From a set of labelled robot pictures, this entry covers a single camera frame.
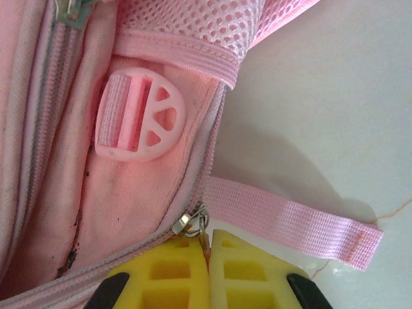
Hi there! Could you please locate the pink backpack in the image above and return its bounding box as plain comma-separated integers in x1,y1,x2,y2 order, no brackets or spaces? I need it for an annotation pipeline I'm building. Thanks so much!
0,0,386,309

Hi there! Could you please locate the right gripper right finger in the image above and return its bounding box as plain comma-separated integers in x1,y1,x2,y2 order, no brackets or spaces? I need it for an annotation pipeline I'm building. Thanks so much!
207,229,334,309

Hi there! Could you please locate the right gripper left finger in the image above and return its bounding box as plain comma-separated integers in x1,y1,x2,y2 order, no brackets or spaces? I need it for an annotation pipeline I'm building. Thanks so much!
84,238,210,309

